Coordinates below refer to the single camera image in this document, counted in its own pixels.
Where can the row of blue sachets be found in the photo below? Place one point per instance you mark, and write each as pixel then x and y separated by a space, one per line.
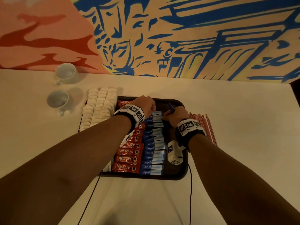
pixel 153 147

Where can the row of tea bags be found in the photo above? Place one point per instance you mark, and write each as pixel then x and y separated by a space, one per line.
pixel 98 107

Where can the person's right hand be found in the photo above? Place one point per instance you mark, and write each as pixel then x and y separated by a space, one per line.
pixel 177 117

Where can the dark brown tray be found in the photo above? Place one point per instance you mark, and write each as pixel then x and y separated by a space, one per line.
pixel 180 173

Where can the black marker wristband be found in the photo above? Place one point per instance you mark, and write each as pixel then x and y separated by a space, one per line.
pixel 129 115
pixel 190 132

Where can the small white cup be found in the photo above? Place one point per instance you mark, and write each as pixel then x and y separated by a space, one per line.
pixel 65 71
pixel 57 99

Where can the person's left forearm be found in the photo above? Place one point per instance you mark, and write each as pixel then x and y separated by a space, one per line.
pixel 56 171

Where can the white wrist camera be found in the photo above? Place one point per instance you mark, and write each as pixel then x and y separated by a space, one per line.
pixel 127 139
pixel 176 153

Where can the person's right forearm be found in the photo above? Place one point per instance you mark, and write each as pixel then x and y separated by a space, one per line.
pixel 243 185

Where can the person's left hand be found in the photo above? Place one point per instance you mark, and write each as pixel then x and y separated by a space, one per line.
pixel 143 106

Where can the row of red Nescafe sachets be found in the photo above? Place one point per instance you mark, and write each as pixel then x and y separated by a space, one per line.
pixel 129 157

